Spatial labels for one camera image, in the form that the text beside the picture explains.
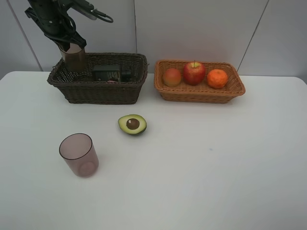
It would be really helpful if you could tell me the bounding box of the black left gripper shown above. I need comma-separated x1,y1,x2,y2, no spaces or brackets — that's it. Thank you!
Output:
25,0,87,52

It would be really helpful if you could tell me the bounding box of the brown translucent cup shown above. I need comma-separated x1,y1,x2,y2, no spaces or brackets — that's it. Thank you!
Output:
59,43,86,72

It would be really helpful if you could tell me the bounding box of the dark green pump bottle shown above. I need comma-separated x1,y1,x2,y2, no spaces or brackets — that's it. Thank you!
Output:
92,64,131,82

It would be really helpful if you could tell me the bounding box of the halved avocado with pit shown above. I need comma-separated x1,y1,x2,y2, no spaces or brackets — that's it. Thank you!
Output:
118,114,147,136

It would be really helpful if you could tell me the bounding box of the purple translucent cup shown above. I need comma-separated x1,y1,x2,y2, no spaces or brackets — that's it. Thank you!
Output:
59,133,99,177

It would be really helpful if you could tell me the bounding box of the round peach-coloured bun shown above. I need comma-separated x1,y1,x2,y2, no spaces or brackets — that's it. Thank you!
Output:
163,69,182,87

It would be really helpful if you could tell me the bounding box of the red yellow apple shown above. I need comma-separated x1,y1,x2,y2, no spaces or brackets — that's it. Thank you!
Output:
183,61,205,85

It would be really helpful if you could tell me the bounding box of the orange mandarin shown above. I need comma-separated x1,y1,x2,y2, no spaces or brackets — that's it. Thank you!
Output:
207,69,228,89

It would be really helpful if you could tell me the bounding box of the dark brown wicker basket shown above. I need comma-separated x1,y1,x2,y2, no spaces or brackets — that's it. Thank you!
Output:
47,53,148,105

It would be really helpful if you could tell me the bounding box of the orange wicker basket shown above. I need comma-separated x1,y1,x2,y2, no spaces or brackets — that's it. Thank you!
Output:
154,60,246,104

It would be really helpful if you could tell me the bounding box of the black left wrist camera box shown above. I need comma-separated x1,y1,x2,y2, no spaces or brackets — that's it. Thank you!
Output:
71,0,97,21

